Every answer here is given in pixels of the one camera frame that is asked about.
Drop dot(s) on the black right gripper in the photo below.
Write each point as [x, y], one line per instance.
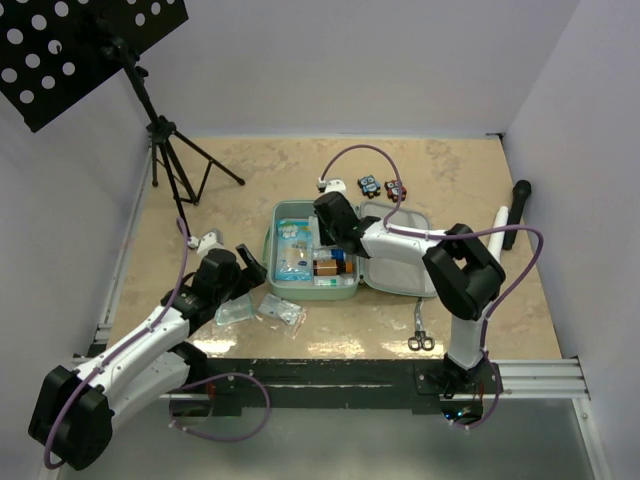
[324, 237]

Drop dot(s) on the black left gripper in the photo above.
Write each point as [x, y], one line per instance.
[254, 275]

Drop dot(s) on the teal clear zip bag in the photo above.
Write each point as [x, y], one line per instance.
[234, 311]

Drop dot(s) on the mint green medicine case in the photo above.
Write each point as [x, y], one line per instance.
[381, 274]

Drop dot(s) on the brown bottle orange cap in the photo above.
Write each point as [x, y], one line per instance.
[332, 267]

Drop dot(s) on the blue cotton swab bag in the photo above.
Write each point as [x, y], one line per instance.
[294, 251]

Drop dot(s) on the white plastic bottle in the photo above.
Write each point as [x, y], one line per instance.
[333, 281]

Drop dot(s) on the black handled scissors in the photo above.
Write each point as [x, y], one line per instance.
[420, 340]

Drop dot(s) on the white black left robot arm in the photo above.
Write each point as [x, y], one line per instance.
[78, 409]

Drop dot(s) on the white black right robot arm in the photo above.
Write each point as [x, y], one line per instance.
[465, 274]

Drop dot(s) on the clear flat sachet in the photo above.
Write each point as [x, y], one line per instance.
[275, 307]

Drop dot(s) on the blue owl number block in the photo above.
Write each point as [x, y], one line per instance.
[369, 186]

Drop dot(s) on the black microphone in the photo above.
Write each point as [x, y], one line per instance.
[520, 194]

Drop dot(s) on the black music stand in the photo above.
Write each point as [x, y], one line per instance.
[54, 53]

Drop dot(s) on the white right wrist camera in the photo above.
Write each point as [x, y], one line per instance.
[325, 185]

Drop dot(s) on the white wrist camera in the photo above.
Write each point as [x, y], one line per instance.
[325, 185]
[211, 240]

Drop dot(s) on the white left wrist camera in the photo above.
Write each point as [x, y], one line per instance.
[211, 240]

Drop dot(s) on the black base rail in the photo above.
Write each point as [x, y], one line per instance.
[421, 386]

